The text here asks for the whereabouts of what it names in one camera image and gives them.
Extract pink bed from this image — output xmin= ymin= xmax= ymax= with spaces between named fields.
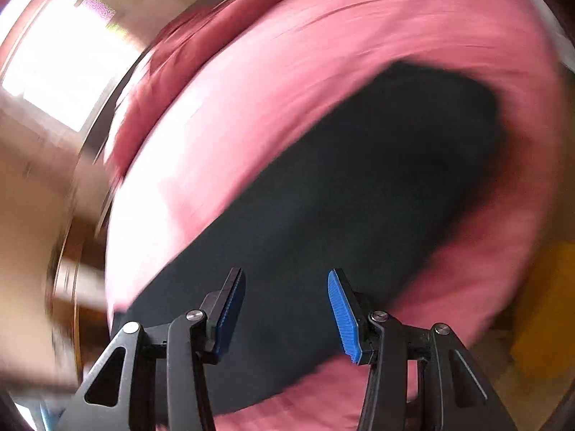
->
xmin=104 ymin=0 xmax=567 ymax=431

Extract red quilt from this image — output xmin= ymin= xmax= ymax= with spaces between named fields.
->
xmin=107 ymin=0 xmax=324 ymax=178

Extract black embroidered pants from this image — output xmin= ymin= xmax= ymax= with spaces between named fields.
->
xmin=109 ymin=60 xmax=505 ymax=417

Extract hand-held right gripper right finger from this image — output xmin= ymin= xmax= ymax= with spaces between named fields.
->
xmin=328 ymin=268 xmax=519 ymax=431

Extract bright window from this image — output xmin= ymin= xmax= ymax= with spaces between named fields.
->
xmin=2 ymin=0 xmax=138 ymax=133

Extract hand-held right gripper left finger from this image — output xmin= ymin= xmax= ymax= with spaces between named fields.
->
xmin=56 ymin=267 xmax=246 ymax=431

